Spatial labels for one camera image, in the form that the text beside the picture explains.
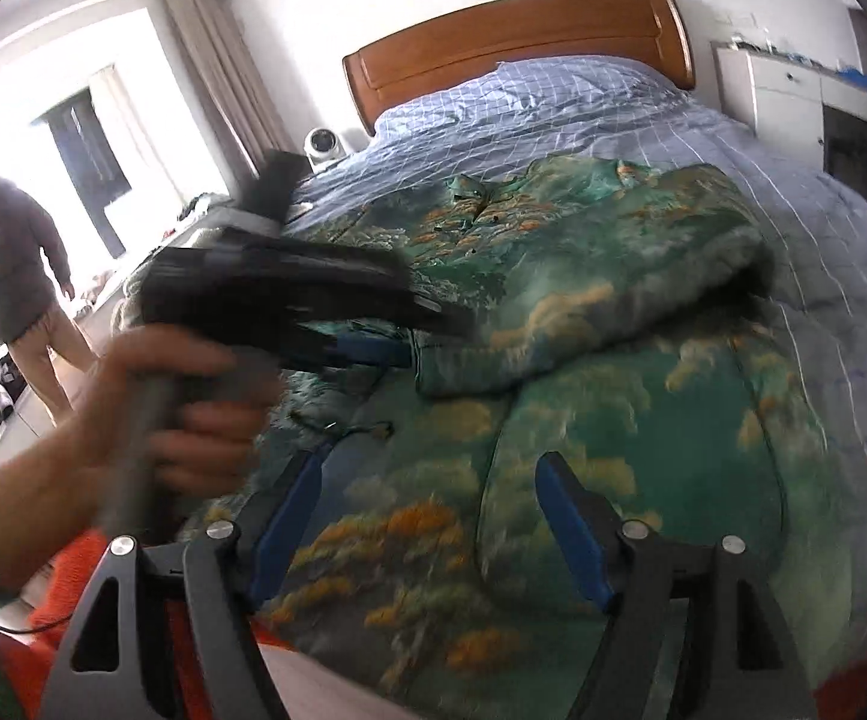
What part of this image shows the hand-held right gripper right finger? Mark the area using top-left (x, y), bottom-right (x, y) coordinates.
top-left (534, 451), bottom-right (820, 720)

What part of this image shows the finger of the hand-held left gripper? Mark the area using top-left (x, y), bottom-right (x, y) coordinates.
top-left (343, 274), bottom-right (481, 344)
top-left (290, 321), bottom-right (413, 374)

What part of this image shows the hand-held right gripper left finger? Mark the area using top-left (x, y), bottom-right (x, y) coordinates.
top-left (47, 448), bottom-right (325, 720)

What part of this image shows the green printed garment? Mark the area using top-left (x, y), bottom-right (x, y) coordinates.
top-left (253, 154), bottom-right (854, 720)

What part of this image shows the person's left forearm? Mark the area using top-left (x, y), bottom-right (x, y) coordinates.
top-left (0, 412), bottom-right (123, 616)

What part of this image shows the small clothes pile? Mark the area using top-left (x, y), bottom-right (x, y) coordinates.
top-left (170, 193), bottom-right (218, 226)

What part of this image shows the person's left hand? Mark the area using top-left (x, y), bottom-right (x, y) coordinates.
top-left (77, 330), bottom-right (286, 496)

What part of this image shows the small white fan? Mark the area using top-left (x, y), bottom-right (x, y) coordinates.
top-left (302, 126), bottom-right (355, 167)

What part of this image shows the brown curtain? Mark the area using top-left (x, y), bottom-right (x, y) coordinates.
top-left (159, 0), bottom-right (292, 181)

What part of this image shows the wooden bed headboard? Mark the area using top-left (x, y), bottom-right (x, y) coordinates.
top-left (341, 0), bottom-right (697, 137)

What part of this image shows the orange fuzzy cloth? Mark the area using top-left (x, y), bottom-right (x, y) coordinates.
top-left (0, 525), bottom-right (273, 720)

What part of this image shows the bed with blue plaid sheet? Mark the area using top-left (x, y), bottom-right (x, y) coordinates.
top-left (122, 56), bottom-right (867, 691)

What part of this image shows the white desk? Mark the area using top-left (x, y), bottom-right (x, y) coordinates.
top-left (710, 37), bottom-right (867, 173)

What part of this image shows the thin black cable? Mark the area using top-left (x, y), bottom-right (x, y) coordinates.
top-left (0, 600), bottom-right (52, 632)

